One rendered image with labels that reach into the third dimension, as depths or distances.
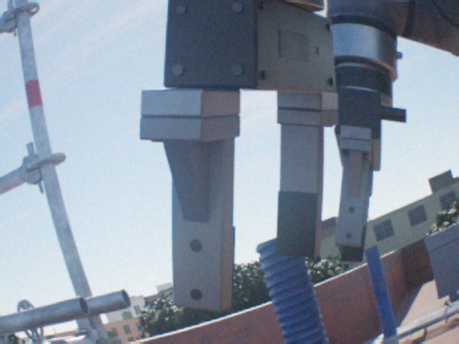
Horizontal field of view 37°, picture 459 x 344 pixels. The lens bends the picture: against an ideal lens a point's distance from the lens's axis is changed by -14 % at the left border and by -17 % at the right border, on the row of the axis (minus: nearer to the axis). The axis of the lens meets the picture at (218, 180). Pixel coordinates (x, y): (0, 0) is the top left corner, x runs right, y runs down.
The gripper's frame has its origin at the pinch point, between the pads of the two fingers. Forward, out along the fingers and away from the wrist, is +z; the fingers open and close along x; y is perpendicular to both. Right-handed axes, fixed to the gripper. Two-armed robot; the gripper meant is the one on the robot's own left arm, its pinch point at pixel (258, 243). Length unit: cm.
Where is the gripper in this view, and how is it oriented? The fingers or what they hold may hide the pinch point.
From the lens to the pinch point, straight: 43.2
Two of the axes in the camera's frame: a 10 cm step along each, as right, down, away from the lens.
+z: -0.2, 9.9, 1.2
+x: -4.2, 1.0, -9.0
